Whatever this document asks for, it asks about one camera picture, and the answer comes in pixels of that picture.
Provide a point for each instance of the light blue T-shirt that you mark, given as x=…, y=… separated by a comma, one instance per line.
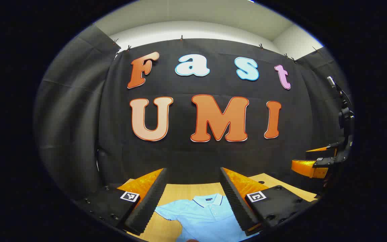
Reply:
x=203, y=218

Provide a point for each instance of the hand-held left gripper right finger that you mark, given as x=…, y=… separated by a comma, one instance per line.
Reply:
x=237, y=201

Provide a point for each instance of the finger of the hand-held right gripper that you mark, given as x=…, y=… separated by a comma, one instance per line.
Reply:
x=321, y=153
x=309, y=169

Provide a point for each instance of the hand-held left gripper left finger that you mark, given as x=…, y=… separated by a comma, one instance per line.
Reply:
x=148, y=205

